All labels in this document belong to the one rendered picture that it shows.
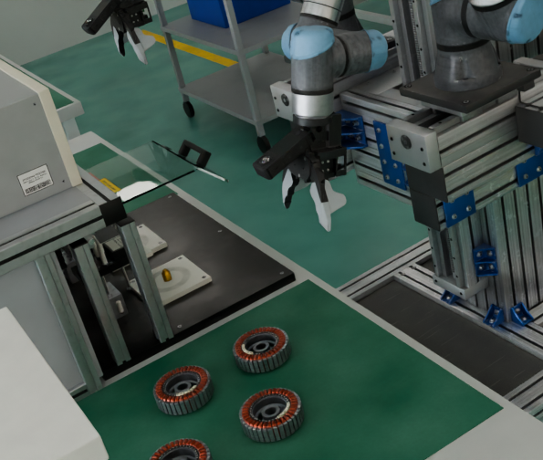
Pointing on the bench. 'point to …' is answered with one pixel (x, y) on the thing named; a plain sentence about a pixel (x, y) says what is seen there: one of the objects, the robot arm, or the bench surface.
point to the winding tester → (10, 142)
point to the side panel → (40, 320)
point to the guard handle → (195, 151)
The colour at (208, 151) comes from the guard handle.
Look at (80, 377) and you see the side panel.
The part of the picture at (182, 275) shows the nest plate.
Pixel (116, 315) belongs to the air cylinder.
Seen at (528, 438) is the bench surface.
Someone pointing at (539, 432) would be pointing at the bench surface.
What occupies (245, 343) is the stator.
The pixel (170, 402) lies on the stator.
